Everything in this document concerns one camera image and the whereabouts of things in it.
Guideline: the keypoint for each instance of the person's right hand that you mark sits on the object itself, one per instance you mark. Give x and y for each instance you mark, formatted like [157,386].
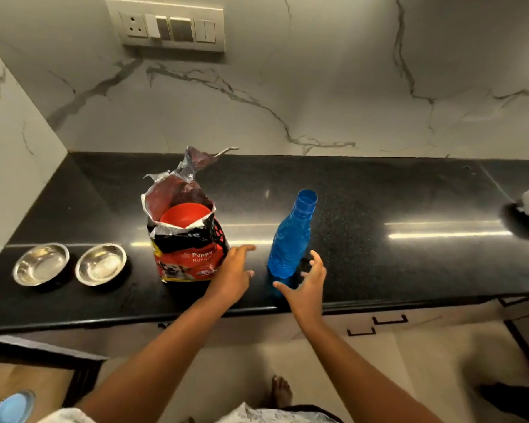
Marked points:
[307,297]

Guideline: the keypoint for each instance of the person's left hand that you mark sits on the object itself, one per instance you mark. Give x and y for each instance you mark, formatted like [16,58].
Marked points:
[227,279]

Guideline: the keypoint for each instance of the person's left thumb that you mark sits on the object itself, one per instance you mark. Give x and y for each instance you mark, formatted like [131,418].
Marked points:
[248,275]

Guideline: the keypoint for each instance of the person's right thumb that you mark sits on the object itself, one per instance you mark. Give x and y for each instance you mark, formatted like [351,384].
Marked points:
[282,287]

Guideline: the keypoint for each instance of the person's right forearm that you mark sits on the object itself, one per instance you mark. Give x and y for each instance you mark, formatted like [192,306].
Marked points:
[357,378]

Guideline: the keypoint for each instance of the person's left forearm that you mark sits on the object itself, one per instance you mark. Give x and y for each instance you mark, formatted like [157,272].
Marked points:
[154,365]

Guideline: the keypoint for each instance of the blue plastic water bottle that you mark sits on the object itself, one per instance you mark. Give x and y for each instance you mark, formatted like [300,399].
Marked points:
[288,242]

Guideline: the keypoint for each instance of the opened pet food bag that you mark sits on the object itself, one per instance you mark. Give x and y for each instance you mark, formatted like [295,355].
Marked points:
[185,251]

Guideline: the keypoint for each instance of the red plastic scoop cup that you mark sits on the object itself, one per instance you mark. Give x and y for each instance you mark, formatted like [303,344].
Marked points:
[184,214]

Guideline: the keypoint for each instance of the person's bare foot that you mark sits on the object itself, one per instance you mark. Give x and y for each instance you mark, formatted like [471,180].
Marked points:
[281,392]

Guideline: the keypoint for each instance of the steel pet bowl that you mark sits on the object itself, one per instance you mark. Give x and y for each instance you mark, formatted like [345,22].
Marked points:
[40,264]
[100,264]

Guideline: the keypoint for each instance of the dark object on floor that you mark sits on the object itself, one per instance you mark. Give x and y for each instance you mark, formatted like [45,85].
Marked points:
[518,400]

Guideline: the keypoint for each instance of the light blue round object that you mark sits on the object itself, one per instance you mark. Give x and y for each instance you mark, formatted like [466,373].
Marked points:
[13,408]

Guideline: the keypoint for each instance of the white wall switch panel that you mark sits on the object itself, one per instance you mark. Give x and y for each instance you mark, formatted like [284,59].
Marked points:
[167,25]

